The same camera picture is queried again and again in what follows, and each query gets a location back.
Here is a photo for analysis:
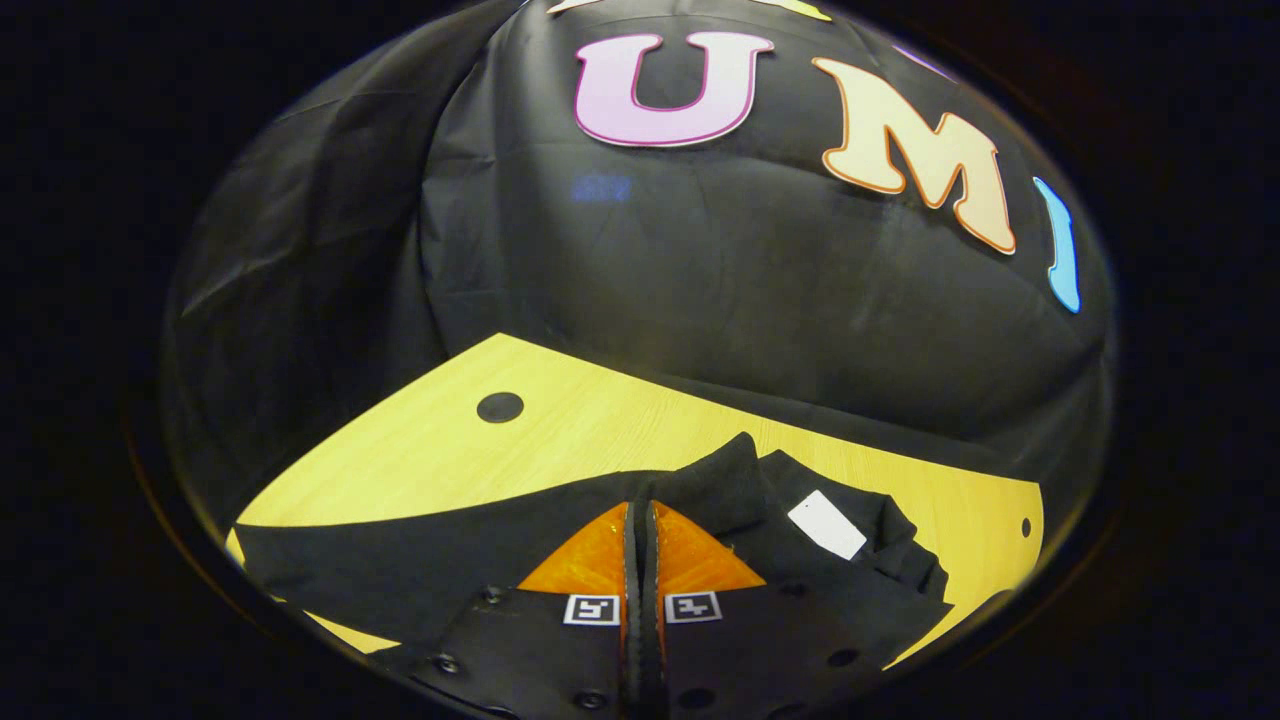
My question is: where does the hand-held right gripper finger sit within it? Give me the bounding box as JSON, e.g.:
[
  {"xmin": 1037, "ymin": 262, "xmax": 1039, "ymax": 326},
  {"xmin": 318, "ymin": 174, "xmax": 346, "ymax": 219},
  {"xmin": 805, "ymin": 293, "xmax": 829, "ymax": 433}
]
[
  {"xmin": 645, "ymin": 500, "xmax": 901, "ymax": 720},
  {"xmin": 395, "ymin": 500, "xmax": 646, "ymax": 720}
]

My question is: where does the black button shirt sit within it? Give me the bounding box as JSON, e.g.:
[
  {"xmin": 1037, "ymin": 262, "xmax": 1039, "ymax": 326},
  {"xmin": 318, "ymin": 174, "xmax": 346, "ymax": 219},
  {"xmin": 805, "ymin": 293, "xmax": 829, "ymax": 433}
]
[{"xmin": 238, "ymin": 432, "xmax": 951, "ymax": 681}]

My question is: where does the black backdrop cloth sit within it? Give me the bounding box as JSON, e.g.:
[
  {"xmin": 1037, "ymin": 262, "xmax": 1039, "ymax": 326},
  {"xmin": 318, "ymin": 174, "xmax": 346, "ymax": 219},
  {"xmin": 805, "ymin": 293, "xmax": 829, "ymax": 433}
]
[{"xmin": 160, "ymin": 0, "xmax": 1119, "ymax": 521}]

